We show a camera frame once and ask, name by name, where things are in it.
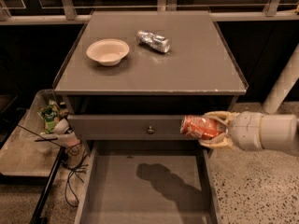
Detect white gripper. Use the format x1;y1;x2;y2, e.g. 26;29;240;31
199;111;263;151

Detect red coke can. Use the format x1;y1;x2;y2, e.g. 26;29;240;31
180;116;226;140

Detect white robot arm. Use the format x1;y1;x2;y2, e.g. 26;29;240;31
199;44;299;156

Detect crushed silver can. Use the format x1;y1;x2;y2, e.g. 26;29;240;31
136;30;170;53

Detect grey drawer cabinet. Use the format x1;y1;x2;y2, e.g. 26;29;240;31
51;10;249;161

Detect open middle drawer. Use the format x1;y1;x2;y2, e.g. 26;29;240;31
74;141;222;224

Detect top drawer with knob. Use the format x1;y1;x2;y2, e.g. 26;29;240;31
68;115;195;141

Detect white paper bowl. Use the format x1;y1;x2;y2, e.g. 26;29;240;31
86;39;130;66

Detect white cup in bin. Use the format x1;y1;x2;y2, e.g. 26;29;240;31
53;119;69;134

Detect green snack bag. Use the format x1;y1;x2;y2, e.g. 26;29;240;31
37;100;61;133

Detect black cables on floor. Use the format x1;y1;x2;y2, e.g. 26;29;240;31
60;142;90;208

